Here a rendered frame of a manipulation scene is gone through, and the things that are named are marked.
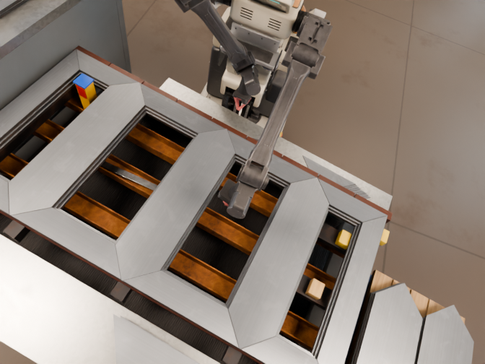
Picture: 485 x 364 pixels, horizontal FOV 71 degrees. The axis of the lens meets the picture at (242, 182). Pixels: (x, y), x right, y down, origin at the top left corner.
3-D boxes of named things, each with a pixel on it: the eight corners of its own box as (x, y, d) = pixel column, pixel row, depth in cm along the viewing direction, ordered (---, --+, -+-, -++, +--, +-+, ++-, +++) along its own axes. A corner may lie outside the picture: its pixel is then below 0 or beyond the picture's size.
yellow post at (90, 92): (94, 118, 159) (85, 89, 142) (85, 113, 159) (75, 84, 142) (101, 110, 161) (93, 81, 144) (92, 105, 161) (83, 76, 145)
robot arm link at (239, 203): (271, 174, 96) (243, 162, 96) (258, 209, 90) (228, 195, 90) (260, 191, 106) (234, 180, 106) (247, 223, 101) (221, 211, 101)
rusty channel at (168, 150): (365, 270, 149) (371, 267, 145) (48, 97, 160) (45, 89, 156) (369, 255, 153) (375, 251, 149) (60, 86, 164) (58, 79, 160)
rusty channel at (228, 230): (352, 313, 139) (358, 311, 135) (16, 125, 150) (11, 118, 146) (357, 295, 143) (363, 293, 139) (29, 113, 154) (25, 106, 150)
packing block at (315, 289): (316, 300, 129) (320, 298, 125) (304, 294, 129) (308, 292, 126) (321, 286, 132) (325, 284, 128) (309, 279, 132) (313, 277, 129)
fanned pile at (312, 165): (364, 217, 161) (368, 214, 158) (290, 178, 164) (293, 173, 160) (370, 196, 167) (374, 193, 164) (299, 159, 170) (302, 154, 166)
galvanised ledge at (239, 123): (379, 230, 163) (382, 229, 160) (146, 105, 171) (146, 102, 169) (389, 198, 172) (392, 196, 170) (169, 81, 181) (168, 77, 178)
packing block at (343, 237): (345, 250, 141) (349, 247, 137) (334, 243, 141) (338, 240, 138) (349, 237, 144) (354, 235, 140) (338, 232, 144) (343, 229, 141)
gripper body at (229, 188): (242, 213, 110) (252, 206, 104) (216, 195, 109) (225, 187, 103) (251, 197, 114) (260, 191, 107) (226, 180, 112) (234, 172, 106)
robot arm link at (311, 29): (341, 24, 92) (307, 9, 91) (317, 73, 97) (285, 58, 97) (328, 26, 132) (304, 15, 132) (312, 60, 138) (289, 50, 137)
